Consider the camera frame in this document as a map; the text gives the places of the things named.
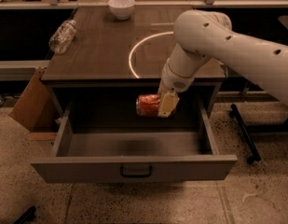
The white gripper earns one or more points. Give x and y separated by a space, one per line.
175 80

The orange coke can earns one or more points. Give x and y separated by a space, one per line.
147 105

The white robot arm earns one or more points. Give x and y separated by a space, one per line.
202 35

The open grey top drawer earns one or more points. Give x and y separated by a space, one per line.
99 136

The grey wooden cabinet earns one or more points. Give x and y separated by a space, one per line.
109 52

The black metal bar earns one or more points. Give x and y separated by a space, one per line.
235 114

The white ceramic bowl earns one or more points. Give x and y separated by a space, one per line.
121 9

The clear plastic water bottle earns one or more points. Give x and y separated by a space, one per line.
62 38

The brown cardboard piece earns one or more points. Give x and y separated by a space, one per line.
35 110

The black floor leg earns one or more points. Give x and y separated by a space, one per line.
28 215

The black drawer handle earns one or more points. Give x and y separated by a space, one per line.
136 173

